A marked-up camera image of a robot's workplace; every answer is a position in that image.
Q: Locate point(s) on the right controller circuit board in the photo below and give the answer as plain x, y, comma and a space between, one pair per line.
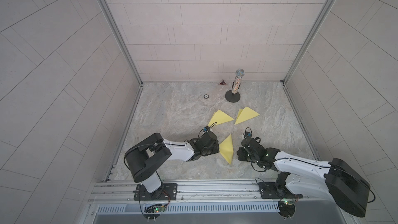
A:
286, 208

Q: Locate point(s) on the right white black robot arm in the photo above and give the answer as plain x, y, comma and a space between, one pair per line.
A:
334, 181

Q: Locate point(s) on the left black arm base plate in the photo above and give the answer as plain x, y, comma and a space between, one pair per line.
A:
166, 192

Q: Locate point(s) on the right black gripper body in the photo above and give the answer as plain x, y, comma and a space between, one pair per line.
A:
243, 156

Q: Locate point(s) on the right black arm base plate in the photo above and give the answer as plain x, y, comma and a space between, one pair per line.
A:
271, 190

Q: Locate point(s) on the aluminium mounting rail frame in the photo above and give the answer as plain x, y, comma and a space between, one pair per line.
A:
190, 191

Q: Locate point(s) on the left controller circuit board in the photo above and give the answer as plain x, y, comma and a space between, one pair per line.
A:
154, 211

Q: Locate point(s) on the colourful tube on black stand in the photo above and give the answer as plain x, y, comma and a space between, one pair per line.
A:
233, 95

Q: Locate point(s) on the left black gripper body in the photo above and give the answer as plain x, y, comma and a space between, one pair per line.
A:
211, 149

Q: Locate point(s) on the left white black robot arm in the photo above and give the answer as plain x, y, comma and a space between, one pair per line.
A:
145, 158

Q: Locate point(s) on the controller circuit board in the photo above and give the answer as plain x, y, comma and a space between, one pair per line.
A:
154, 211
286, 208

